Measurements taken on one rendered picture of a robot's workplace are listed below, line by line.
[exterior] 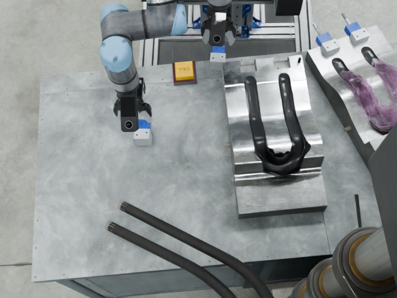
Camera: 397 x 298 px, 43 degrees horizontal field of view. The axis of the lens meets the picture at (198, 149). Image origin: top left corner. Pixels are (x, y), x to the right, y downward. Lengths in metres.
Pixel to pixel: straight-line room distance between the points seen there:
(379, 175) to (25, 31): 2.68
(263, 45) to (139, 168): 1.14
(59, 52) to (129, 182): 1.42
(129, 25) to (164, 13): 0.09
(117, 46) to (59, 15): 1.81
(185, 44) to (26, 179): 1.02
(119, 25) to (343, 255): 0.81
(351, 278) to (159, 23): 0.80
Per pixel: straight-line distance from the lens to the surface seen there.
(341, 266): 0.78
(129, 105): 1.37
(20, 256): 2.50
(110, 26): 1.30
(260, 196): 1.49
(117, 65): 1.23
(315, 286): 1.02
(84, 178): 1.63
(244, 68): 1.67
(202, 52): 2.49
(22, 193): 2.58
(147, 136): 1.58
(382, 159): 0.49
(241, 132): 1.51
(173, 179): 1.58
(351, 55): 1.76
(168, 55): 2.50
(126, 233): 1.51
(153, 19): 1.30
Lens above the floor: 2.28
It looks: 67 degrees down
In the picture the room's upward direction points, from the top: 6 degrees counter-clockwise
